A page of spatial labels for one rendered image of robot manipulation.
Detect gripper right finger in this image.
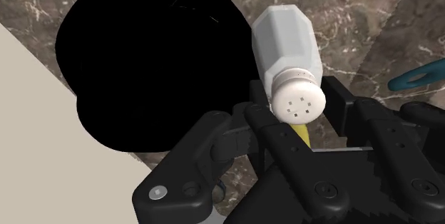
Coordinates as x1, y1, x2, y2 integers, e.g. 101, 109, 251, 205
321, 75, 445, 223

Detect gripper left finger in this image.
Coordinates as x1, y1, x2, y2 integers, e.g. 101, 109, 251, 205
132, 78, 351, 224

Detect yellow stick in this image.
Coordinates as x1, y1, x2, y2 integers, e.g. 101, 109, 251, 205
290, 123, 312, 148

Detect black round pot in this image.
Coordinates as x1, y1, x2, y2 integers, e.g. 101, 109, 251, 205
54, 0, 260, 153

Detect white salt shaker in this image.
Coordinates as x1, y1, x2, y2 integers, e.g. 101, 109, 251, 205
251, 4, 327, 126

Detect teal utensil handle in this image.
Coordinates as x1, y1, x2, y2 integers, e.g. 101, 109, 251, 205
387, 58, 445, 92

